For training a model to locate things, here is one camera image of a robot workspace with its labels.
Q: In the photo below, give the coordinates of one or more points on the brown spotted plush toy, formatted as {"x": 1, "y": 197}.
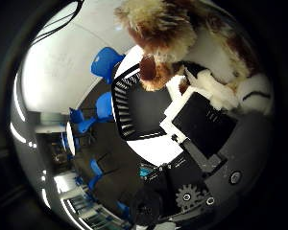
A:
{"x": 163, "y": 28}

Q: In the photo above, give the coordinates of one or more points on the black mesh basket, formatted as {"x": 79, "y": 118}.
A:
{"x": 136, "y": 110}

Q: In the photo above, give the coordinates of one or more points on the rack with blue stripes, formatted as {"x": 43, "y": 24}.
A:
{"x": 145, "y": 172}

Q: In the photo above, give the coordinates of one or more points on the blue plastic chair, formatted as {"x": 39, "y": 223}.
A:
{"x": 81, "y": 122}
{"x": 94, "y": 169}
{"x": 104, "y": 106}
{"x": 105, "y": 62}

